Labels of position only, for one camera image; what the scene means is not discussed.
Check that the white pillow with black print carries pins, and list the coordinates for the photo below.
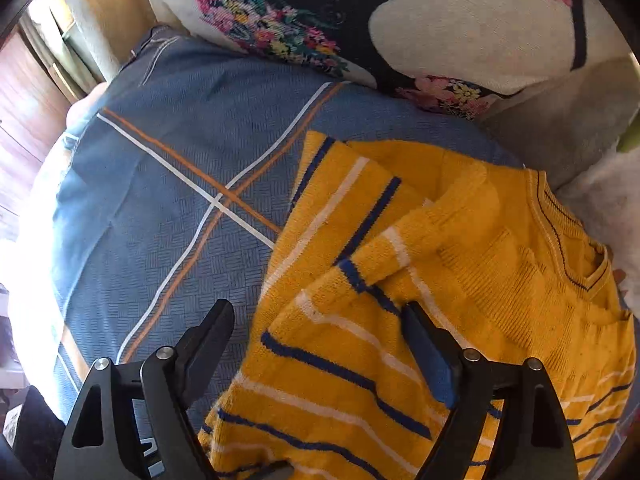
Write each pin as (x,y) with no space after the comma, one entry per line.
(475,20)

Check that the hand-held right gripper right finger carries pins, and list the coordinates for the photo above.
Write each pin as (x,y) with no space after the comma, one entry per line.
(432,360)

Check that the beige curtain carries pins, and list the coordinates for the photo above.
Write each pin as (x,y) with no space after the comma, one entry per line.
(100,20)

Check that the blue checked bed sheet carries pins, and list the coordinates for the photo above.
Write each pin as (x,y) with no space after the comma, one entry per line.
(175,160)

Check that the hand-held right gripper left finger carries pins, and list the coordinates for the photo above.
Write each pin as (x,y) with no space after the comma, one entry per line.
(205,350)

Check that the window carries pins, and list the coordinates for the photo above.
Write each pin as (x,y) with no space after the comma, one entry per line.
(55,40)

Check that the white pillow with leaf print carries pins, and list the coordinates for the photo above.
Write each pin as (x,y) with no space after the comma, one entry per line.
(605,200)

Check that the yellow striped knit sweater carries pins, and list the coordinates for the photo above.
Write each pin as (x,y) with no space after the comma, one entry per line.
(450,240)

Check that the grey cushion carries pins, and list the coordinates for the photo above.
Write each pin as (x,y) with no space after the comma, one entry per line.
(550,130)

